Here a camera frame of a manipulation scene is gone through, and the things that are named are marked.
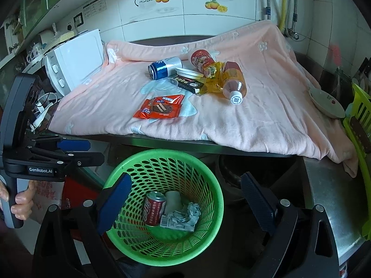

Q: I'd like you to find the red cola can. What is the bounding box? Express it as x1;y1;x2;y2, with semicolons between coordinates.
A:
142;191;166;227

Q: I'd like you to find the white paper cup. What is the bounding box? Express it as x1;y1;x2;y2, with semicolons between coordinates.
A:
164;191;183;215

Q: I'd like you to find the white milk carton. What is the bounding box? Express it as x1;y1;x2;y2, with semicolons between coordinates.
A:
160;203;201;232

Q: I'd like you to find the red chocolate snack wrapper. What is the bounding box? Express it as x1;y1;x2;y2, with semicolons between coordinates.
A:
133;94;184;120

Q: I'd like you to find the blue and white soda can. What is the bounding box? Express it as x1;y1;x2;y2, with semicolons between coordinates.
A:
148;57;182;80

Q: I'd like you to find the yellow plastic wrapper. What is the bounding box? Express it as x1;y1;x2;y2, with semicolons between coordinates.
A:
202;62;226;95

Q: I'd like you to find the black cigarette box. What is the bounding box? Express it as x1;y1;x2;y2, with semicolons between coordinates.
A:
173;75;204;95

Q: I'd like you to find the green plastic mesh trash basket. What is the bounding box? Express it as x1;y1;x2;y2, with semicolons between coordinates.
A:
104;149;224;267

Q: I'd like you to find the person's left hand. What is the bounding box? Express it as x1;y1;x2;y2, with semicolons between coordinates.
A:
11;180;38;220

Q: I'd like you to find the white power strip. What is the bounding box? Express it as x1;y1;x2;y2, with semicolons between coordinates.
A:
30;92;59;132

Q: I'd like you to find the white microwave oven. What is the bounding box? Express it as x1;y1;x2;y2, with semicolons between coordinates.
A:
43;29;104;97

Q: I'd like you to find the pink towel with blue rabbit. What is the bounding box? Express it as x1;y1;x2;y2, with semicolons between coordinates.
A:
48;21;358;176

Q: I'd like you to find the white ceramic dish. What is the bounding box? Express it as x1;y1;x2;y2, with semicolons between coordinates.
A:
308;87;345;119

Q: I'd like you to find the lime green dish rack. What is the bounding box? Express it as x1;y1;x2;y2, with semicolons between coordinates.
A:
343;83;370;240

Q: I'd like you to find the orange tea plastic bottle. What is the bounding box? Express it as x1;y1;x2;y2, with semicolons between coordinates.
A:
221;62;247;105

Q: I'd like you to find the red paper snack cup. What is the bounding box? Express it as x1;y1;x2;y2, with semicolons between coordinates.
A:
190;49;217;79

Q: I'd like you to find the black wall socket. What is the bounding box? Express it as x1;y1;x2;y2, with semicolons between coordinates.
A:
74;13;84;29

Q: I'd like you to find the yellow gas hose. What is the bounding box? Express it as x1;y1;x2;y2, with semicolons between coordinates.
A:
278;0;292;30

